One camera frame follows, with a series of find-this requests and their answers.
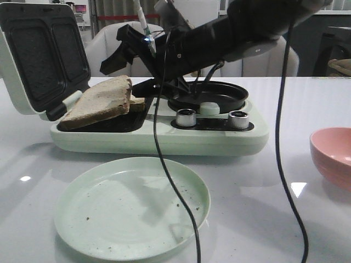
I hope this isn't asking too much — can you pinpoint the mint green breakfast maker base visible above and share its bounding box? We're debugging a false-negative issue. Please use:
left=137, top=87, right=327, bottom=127
left=50, top=93, right=269, bottom=156

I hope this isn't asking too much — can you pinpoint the mint green sandwich maker lid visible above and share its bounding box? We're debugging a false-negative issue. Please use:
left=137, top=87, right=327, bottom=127
left=1, top=2, right=90, bottom=121

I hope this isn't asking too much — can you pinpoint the pink bowl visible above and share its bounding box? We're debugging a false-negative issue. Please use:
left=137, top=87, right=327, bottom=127
left=310, top=127, right=350, bottom=191

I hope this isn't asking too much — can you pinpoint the right grey upholstered chair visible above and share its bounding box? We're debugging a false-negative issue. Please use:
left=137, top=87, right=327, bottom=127
left=212, top=37, right=299, bottom=77

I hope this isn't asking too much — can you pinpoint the mint green round plate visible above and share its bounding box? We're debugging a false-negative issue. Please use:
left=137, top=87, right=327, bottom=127
left=54, top=157, right=211, bottom=262

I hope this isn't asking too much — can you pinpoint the thick black cable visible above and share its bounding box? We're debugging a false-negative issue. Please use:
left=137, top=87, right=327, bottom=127
left=275, top=0, right=310, bottom=263

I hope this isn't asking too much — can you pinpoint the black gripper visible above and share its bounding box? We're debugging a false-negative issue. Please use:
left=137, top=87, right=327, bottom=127
left=100, top=24, right=228, bottom=98

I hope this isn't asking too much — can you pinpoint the right silver control knob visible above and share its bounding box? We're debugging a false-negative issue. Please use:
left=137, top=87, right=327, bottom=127
left=228, top=111, right=250, bottom=130

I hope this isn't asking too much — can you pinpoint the left silver control knob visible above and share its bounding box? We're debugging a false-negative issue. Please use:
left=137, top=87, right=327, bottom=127
left=175, top=108, right=196, bottom=127

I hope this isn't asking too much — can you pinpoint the bread slice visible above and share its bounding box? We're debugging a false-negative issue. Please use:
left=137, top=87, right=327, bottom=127
left=129, top=94, right=145, bottom=112
left=59, top=75, right=132, bottom=130

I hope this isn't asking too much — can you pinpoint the black round frying pan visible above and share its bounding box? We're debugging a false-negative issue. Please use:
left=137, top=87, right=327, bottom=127
left=168, top=81, right=248, bottom=113

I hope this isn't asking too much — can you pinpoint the thin black cable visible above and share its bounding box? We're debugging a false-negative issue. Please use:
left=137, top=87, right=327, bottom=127
left=152, top=30, right=202, bottom=263

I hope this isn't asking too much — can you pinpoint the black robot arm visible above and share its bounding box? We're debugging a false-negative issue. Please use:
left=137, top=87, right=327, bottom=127
left=100, top=1, right=330, bottom=83

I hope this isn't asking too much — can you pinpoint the grey upholstered chair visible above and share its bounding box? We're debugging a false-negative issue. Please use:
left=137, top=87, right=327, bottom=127
left=212, top=37, right=299, bottom=77
left=85, top=21, right=151, bottom=77

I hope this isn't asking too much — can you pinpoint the silver control knob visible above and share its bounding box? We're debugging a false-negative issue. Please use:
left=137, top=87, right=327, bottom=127
left=175, top=108, right=196, bottom=127
left=228, top=111, right=250, bottom=130

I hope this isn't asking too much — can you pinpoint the left grey upholstered chair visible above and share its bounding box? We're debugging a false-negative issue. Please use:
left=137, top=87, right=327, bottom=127
left=85, top=21, right=151, bottom=77

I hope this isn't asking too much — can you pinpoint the red barrier belt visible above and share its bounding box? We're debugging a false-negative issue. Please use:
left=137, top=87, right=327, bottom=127
left=97, top=14, right=160, bottom=20

